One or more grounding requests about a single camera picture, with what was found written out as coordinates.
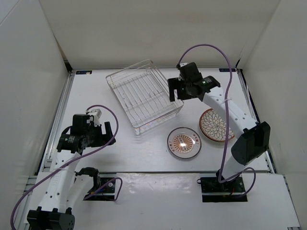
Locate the wire dish rack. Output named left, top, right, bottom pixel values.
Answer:
left=106, top=59, right=184, bottom=135

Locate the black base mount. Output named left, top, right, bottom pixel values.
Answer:
left=84, top=177, right=123, bottom=202
left=197, top=177, right=248, bottom=203

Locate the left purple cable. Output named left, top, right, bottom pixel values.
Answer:
left=11, top=104, right=123, bottom=230

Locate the floral patterned bowl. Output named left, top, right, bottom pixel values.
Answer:
left=199, top=108, right=226, bottom=142

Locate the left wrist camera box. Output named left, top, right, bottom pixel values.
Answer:
left=85, top=109, right=102, bottom=119

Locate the orange patterned plate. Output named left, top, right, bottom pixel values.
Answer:
left=167, top=127, right=202, bottom=160

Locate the right blue corner label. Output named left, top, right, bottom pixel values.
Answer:
left=219, top=68, right=236, bottom=72

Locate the purple cable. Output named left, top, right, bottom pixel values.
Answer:
left=11, top=104, right=123, bottom=230
left=177, top=44, right=257, bottom=196

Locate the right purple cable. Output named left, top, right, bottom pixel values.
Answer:
left=177, top=44, right=257, bottom=196

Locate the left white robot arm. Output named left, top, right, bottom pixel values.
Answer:
left=27, top=109, right=116, bottom=230

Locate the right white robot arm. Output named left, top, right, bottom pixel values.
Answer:
left=167, top=62, right=271, bottom=192

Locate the blue corner label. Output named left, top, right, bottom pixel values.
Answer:
left=219, top=68, right=236, bottom=72
left=75, top=70, right=92, bottom=75

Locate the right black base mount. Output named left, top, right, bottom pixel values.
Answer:
left=197, top=177, right=248, bottom=203

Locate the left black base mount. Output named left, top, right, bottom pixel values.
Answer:
left=84, top=177, right=123, bottom=202

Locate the left blue corner label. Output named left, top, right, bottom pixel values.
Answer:
left=75, top=70, right=92, bottom=75

